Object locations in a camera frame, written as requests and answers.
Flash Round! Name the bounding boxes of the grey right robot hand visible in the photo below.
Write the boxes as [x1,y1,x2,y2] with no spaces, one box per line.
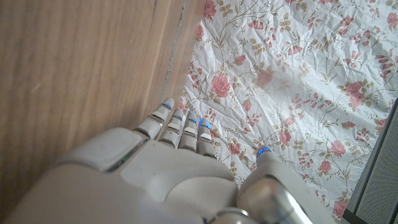
[4,97,338,224]

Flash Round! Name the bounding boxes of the floral backdrop cloth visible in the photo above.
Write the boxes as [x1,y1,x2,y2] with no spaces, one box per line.
[177,0,398,224]

